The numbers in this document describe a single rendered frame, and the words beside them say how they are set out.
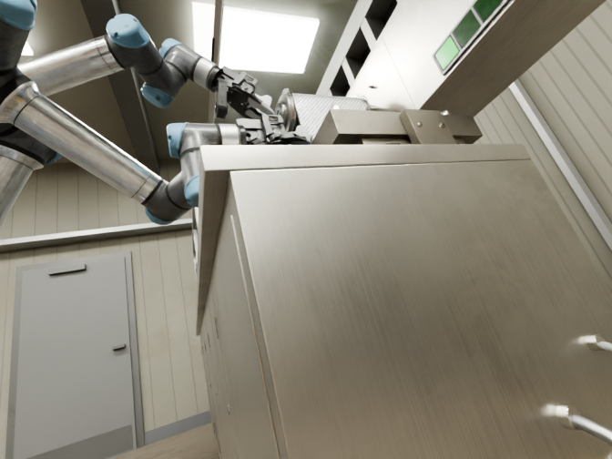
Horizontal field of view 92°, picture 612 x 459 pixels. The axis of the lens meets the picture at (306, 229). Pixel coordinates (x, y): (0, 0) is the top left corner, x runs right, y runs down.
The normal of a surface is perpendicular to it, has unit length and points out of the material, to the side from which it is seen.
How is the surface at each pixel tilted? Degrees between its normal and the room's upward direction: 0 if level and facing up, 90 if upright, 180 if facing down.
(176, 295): 90
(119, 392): 90
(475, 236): 90
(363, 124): 90
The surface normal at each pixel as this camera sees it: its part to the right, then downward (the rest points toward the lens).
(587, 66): -0.92, 0.14
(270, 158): 0.33, -0.39
